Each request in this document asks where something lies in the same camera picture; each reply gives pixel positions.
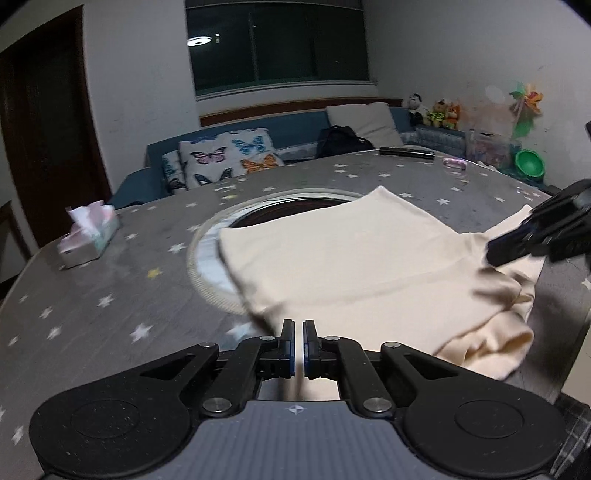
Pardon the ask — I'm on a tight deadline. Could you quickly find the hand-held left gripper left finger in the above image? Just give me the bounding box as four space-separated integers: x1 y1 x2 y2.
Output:
139 319 297 417

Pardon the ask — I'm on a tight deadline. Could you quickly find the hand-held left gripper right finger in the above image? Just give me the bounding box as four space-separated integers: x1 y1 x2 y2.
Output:
302 319 459 417

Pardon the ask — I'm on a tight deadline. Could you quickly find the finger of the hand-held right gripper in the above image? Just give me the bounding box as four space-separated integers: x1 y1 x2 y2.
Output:
486 179 591 268

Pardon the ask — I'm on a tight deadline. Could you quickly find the cream garment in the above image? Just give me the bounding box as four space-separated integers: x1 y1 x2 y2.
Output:
218 185 548 382

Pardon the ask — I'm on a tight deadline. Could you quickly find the green plastic bowl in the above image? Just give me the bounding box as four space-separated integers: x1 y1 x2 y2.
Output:
514 150 546 181

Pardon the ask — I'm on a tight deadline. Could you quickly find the clear plastic storage box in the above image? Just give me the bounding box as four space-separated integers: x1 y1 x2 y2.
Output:
465 128 518 165

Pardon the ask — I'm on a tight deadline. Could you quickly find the round glass turntable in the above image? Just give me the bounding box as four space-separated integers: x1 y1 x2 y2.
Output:
187 186 366 315

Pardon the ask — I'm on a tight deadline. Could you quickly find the colourful pinwheel toy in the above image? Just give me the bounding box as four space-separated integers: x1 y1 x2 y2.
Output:
507 82 545 140

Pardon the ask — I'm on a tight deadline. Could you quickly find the orange plush toy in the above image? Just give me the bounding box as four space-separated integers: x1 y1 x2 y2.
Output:
443 100 464 130

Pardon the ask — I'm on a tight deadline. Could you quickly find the flat black case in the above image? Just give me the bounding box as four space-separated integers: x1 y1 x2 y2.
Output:
378 146 436 161

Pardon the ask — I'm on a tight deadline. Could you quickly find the yellow green plush toy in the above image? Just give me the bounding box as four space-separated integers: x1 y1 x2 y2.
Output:
429 98 451 128

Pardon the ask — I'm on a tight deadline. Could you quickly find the panda plush toy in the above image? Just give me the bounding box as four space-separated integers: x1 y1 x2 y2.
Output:
406 93 433 125

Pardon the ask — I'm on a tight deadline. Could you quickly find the grey star-patterned tablecloth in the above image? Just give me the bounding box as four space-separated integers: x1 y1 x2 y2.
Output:
0 150 591 480

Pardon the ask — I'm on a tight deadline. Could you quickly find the beige cushion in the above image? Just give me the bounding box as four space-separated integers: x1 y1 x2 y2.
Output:
325 102 405 148

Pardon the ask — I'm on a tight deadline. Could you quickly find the black backpack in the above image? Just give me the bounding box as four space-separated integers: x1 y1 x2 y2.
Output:
315 125 375 160

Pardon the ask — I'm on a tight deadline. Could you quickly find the person's plaid clothing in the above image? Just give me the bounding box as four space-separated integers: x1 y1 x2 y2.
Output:
551 394 591 480

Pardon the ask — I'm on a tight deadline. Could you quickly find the large butterfly print pillow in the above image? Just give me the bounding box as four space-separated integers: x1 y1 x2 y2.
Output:
178 128 286 190

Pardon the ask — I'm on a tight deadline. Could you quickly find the small butterfly print pillow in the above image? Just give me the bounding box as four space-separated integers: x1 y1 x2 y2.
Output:
161 150 188 193

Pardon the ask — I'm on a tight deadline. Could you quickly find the blue sofa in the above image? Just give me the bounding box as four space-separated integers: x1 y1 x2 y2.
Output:
109 108 467 209

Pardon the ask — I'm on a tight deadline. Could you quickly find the tissue box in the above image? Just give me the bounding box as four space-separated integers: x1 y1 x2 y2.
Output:
57 201 122 270

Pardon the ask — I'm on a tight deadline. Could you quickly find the dark window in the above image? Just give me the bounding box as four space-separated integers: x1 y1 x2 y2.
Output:
184 0 378 98

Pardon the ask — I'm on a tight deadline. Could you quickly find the dark wooden door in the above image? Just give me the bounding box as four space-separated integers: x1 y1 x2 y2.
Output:
0 4 112 252

